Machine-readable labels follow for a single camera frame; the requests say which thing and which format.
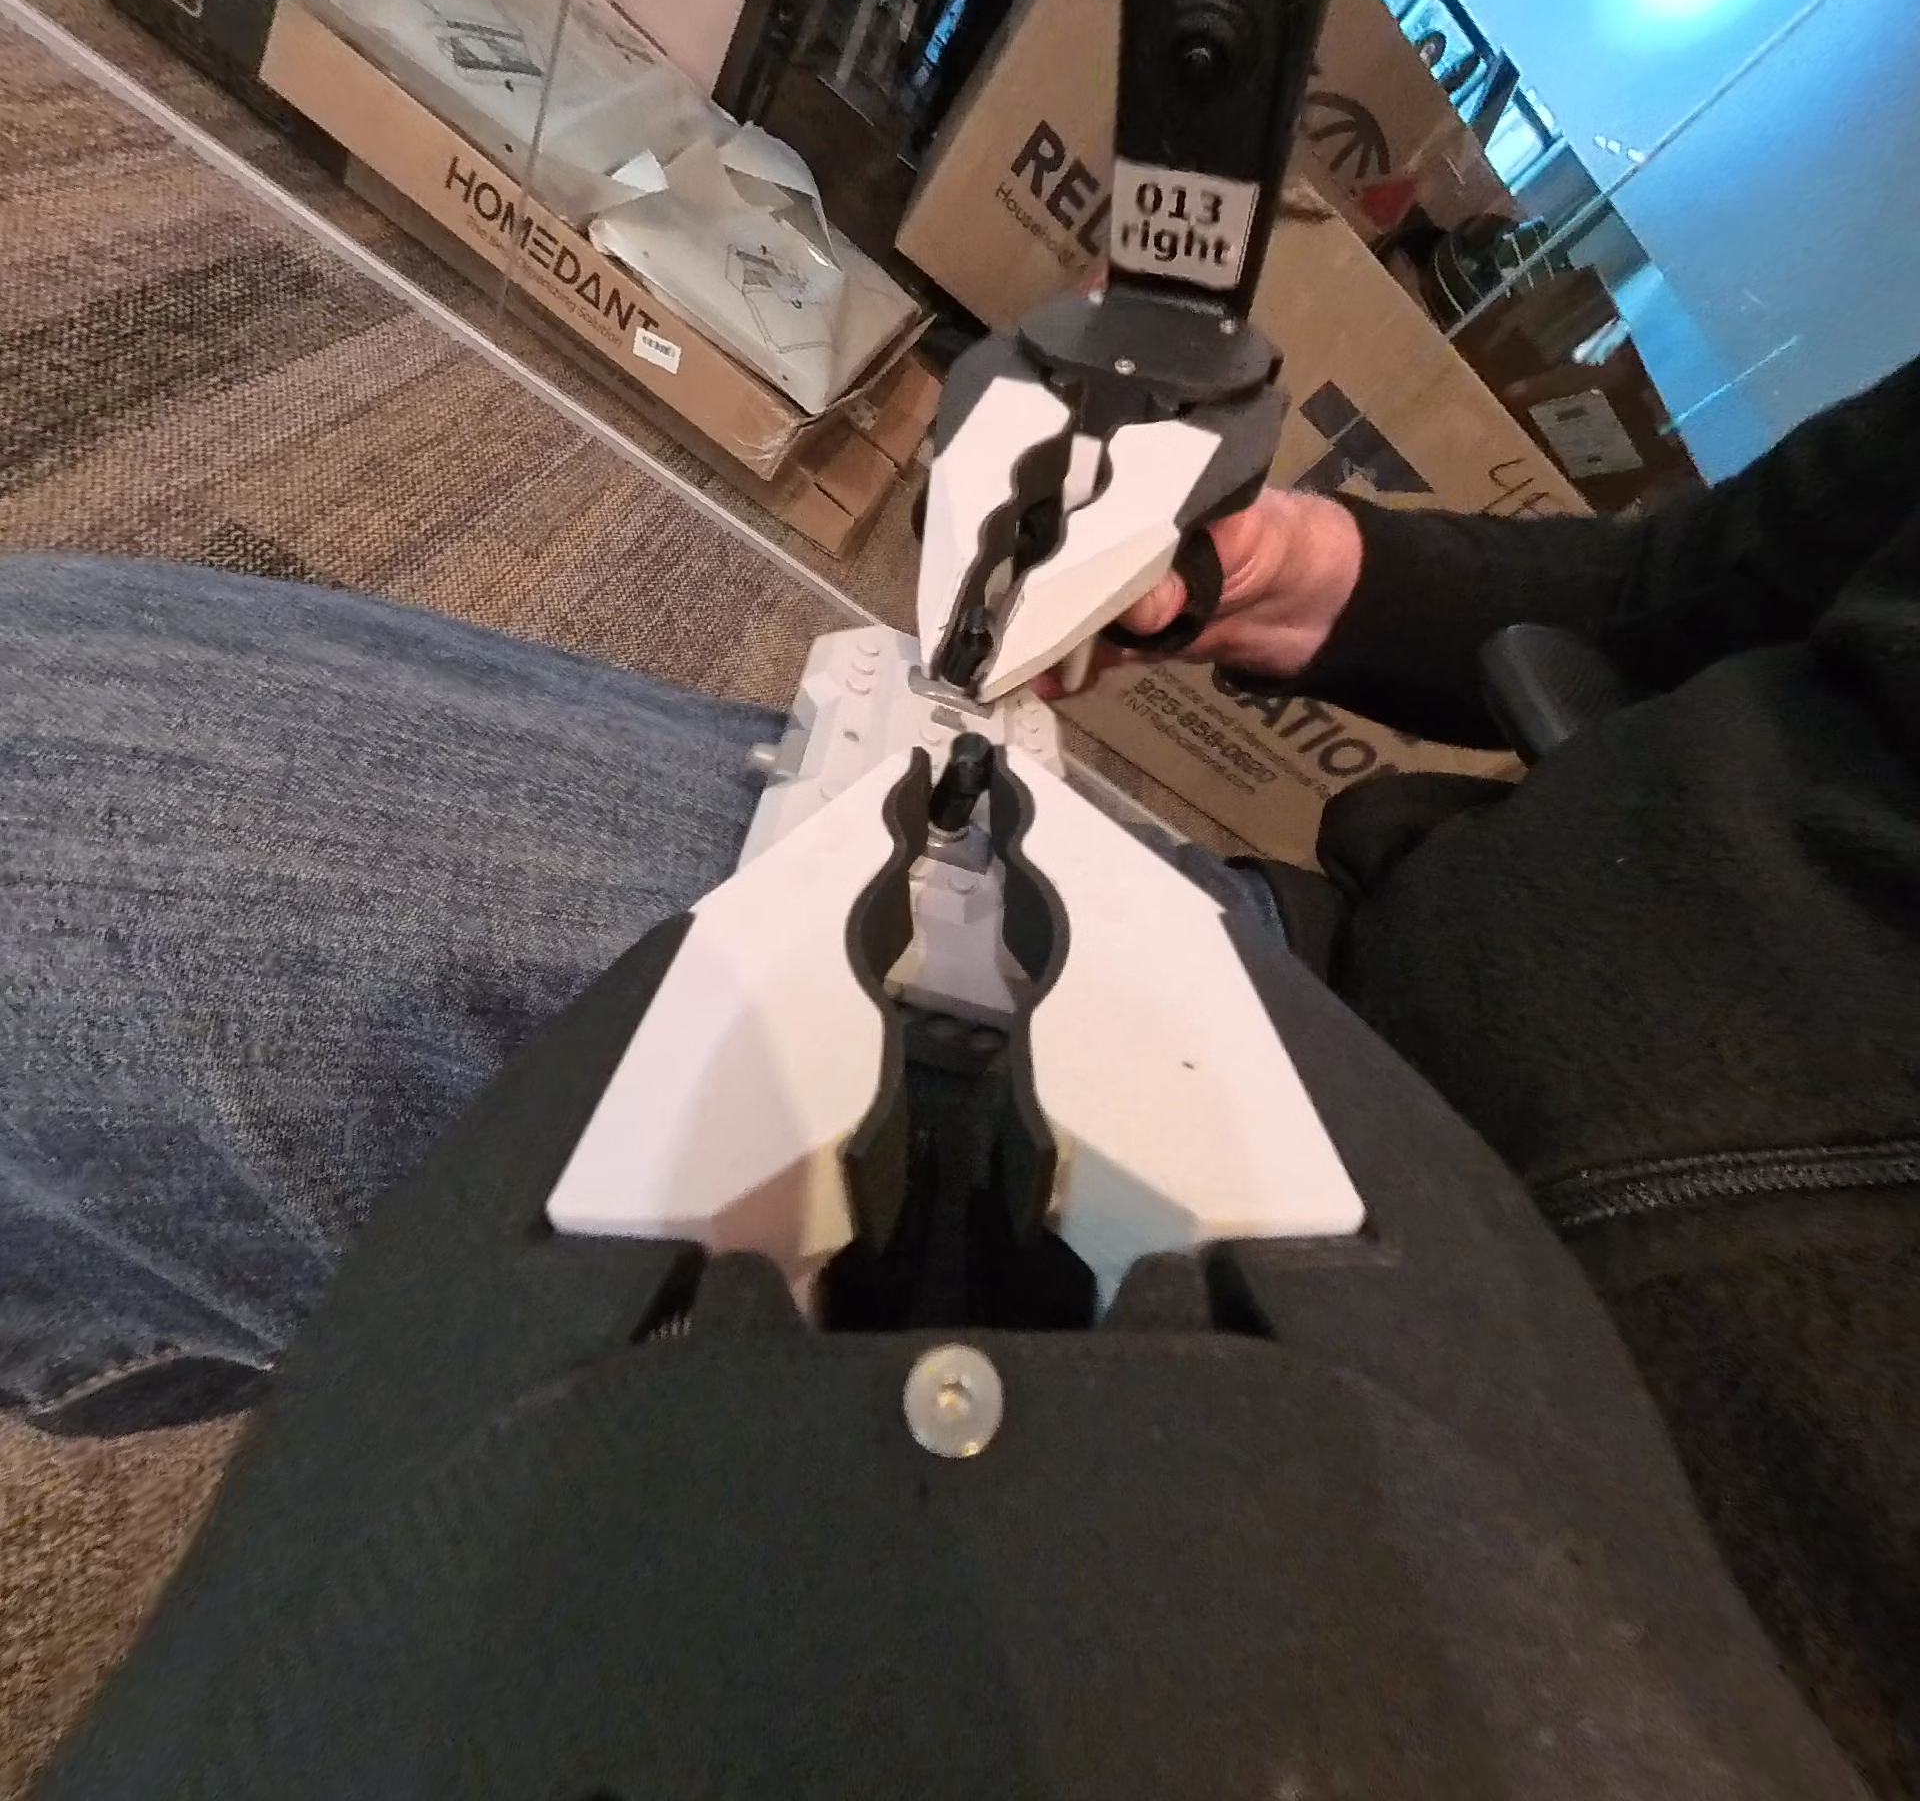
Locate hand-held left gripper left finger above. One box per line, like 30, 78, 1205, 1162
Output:
551, 751, 921, 1291

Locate grey chair armrest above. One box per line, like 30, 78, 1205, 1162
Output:
1478, 623, 1623, 751

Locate person's right hand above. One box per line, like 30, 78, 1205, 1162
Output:
1127, 490, 1368, 668

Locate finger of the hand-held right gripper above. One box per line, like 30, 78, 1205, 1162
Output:
916, 375, 1090, 693
976, 415, 1226, 709

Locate flat white packaged boxes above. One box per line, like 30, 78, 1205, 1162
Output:
182, 0, 933, 484

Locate large printed cardboard box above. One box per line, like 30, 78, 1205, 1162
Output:
1052, 631, 1532, 858
903, 0, 1471, 332

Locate open-flap cardboard box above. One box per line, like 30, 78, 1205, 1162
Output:
1246, 197, 1592, 520

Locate person's blue jeans leg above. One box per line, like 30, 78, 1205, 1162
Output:
0, 557, 1352, 1426

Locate person's right forearm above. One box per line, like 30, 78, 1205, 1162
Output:
1290, 375, 1920, 737

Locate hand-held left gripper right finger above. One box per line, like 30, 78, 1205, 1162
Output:
1005, 761, 1368, 1291

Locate grey remote controller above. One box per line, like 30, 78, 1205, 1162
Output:
747, 631, 1201, 1021

